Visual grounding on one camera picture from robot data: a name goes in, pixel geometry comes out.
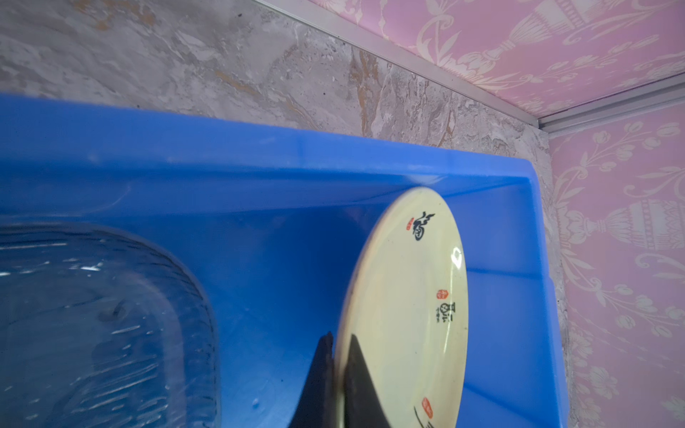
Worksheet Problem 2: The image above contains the left aluminium corner post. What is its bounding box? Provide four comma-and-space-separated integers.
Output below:
539, 73, 684, 135

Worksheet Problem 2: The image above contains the blue plastic bin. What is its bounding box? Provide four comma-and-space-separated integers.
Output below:
1, 96, 569, 427

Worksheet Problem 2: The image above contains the clear glass plate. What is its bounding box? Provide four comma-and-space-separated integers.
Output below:
1, 223, 220, 427

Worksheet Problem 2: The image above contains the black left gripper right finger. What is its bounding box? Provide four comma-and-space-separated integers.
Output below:
344, 335, 391, 428

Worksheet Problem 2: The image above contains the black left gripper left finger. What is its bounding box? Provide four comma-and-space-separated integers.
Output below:
288, 332, 335, 428

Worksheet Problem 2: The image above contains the cream plate with calligraphy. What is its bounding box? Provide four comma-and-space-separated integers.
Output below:
335, 187, 469, 427

